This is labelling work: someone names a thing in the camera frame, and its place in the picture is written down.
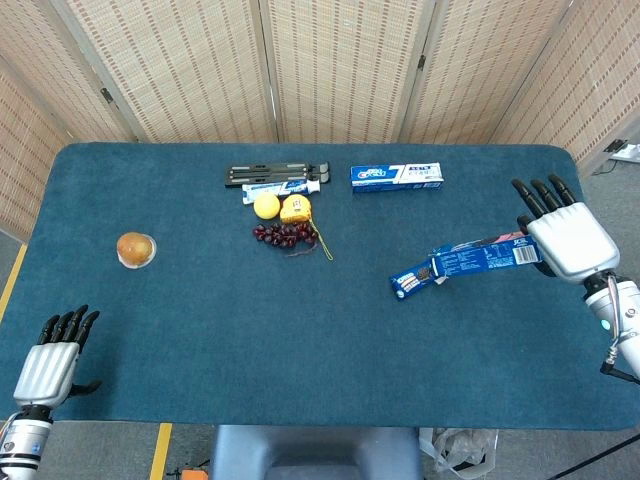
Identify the white blue toothpaste tube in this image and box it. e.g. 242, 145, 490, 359
241, 180, 321, 206

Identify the yellow lemon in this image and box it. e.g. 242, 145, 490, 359
253, 193, 281, 220

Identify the blue table cloth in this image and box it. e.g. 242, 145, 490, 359
0, 142, 640, 431

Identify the black folding stand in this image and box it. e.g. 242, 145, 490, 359
224, 161, 332, 189

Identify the blue cookie package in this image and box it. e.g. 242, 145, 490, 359
427, 232, 544, 286

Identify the blue robot body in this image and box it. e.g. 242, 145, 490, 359
209, 424, 424, 480

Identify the orange block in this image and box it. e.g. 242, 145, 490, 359
174, 462, 211, 480

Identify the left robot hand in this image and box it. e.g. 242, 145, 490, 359
13, 304, 103, 407

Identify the blue cookie pack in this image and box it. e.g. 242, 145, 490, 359
389, 266, 434, 303

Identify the dark red grape bunch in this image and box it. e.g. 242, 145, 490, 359
252, 222, 320, 258

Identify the clear plastic bag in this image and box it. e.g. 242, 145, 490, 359
418, 427, 501, 475

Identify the woven folding screen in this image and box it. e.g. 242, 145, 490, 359
0, 0, 640, 241

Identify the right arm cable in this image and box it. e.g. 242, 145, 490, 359
599, 273, 640, 386

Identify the yellow tape measure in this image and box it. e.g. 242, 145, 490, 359
278, 194, 335, 262

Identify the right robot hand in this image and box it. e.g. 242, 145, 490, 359
510, 173, 621, 286

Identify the blue white toothpaste box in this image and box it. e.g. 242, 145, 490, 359
350, 161, 445, 194

